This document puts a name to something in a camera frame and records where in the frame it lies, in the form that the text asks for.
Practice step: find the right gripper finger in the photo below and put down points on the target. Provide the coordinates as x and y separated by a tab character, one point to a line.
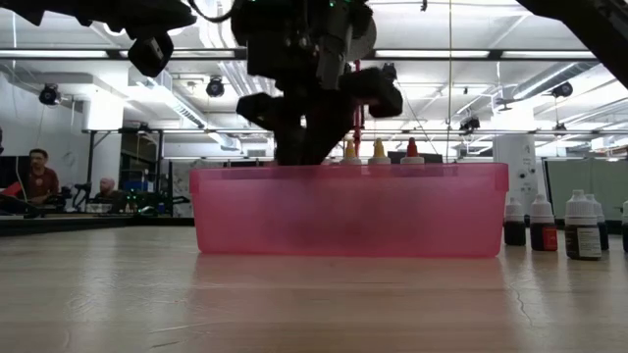
289	132
338	113

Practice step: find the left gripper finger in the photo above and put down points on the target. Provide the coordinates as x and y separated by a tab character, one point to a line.
147	17
152	54

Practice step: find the large yellow food coloring bottle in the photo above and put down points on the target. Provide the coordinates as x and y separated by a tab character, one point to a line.
350	152
379	153

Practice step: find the large red food coloring bottle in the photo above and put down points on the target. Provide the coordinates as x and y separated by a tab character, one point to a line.
412	153

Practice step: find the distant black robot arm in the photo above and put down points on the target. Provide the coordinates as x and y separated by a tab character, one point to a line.
78	191

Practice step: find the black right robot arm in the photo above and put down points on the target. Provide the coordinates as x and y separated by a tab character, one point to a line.
603	29

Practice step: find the black ceiling spotlight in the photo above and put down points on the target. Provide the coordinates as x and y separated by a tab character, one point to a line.
469	123
215	87
561	89
49	93
391	69

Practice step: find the black monitor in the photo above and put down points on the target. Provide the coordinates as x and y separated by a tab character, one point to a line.
434	157

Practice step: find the pink translucent plastic bin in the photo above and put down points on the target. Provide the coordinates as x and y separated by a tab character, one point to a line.
392	216

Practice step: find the person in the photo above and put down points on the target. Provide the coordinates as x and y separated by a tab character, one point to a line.
107	188
41	176

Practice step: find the dark monitor screen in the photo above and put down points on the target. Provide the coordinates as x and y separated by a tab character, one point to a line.
15	169

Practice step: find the dark background table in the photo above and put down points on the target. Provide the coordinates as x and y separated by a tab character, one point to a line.
98	224

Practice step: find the white round column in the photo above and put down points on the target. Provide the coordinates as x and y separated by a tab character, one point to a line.
515	152

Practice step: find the small dark bottle red label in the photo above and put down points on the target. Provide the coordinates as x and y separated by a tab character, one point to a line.
542	230

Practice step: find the grey-green office partition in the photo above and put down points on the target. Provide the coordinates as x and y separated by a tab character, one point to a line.
579	176

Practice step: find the small dark bottle white label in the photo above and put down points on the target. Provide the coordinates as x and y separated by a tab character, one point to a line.
582	230

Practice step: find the long horizontal metal rail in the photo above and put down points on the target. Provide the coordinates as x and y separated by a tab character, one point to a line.
196	131

